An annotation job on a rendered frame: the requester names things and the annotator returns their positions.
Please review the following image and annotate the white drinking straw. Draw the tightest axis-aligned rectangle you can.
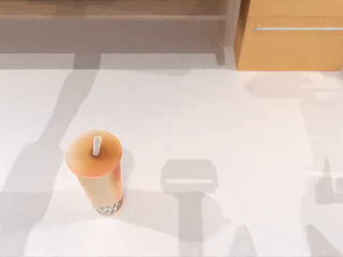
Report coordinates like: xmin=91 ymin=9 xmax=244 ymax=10
xmin=92 ymin=135 xmax=102 ymax=157

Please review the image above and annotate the orange bubble tea cup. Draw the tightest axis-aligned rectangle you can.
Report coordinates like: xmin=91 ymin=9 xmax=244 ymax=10
xmin=65 ymin=129 xmax=125 ymax=216

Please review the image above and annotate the brown open wooden shelf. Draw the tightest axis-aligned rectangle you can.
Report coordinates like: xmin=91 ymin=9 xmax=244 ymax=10
xmin=0 ymin=0 xmax=242 ymax=66

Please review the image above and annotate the light wooden cupboard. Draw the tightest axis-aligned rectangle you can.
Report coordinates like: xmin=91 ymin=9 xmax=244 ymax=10
xmin=234 ymin=0 xmax=343 ymax=71

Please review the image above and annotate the long metal handle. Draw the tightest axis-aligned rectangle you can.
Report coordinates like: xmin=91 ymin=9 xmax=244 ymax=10
xmin=253 ymin=25 xmax=343 ymax=32

